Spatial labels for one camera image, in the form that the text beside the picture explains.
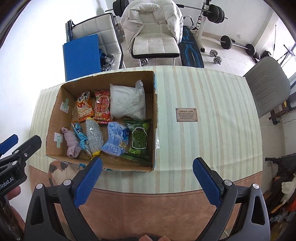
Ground white padded chair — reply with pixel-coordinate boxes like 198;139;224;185
131;12;180;66

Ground floor barbell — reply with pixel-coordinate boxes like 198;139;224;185
219;35;261;60

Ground weight bench rack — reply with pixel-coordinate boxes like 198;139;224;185
183;0;211;53

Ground blue board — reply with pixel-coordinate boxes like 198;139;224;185
63;34;101;81

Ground dark wooden chair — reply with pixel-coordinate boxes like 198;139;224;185
268;92;296;125

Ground left human hand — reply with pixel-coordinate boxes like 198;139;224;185
1;186;25;240

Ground purple fuzzy sock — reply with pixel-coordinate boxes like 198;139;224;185
61;128;82;159

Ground white soft packet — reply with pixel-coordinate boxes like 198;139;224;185
110;80;146;120

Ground panda orange snack packet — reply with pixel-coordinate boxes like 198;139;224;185
76;90;94;123

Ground grey office chair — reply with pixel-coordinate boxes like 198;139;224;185
244;56;290;118

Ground silver yellow scrubber packet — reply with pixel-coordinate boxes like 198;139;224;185
85;117;104;157

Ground brown label patch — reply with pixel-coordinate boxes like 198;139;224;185
176;108;198;123

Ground black blue bench pad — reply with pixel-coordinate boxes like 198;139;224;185
179;26;204;68

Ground green snack packet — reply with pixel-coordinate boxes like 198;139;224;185
121;119;152;163

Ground open cardboard box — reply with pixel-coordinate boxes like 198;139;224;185
46;68;157;172

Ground red snack packet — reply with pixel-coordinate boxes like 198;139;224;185
94;90;111;124

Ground chrome dumbbell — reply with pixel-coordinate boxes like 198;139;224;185
209;49;222;65

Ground blue slim packet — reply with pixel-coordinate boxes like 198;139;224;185
71;123;92;158

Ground light blue tissue packet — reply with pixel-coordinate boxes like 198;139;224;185
101;121;130;157

